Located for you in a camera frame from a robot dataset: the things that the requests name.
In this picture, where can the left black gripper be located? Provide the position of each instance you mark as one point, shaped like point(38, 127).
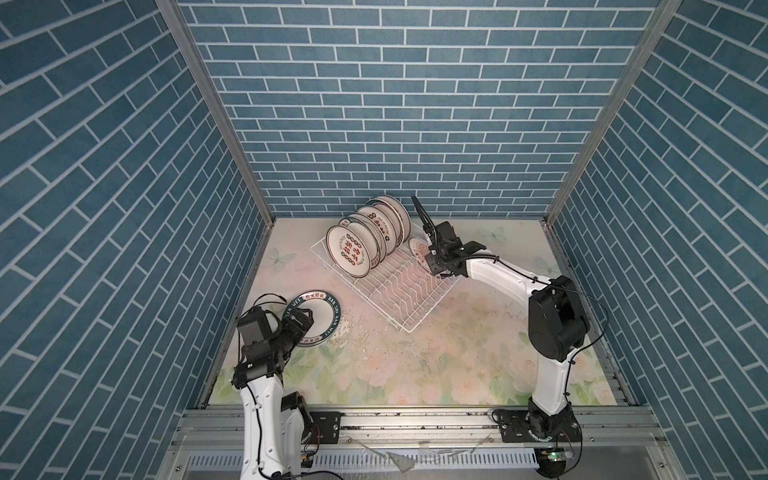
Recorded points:
point(296, 331)

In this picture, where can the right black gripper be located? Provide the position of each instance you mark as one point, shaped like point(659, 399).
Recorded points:
point(431, 264)

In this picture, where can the white wire dish rack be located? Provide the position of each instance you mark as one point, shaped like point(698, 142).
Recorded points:
point(399, 289)

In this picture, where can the large red-lettered plate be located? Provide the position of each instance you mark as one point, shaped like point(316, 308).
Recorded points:
point(399, 215)
point(385, 223)
point(348, 251)

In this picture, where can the small orange sunburst plate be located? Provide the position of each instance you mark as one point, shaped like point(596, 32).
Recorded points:
point(419, 249)

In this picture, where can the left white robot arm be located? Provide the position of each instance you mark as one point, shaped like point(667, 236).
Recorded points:
point(279, 456)

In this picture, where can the right circuit board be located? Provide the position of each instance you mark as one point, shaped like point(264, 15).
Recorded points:
point(552, 462)

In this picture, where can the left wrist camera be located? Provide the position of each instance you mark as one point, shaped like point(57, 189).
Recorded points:
point(255, 326)

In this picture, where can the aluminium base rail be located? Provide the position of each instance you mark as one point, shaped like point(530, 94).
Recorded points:
point(614, 442)

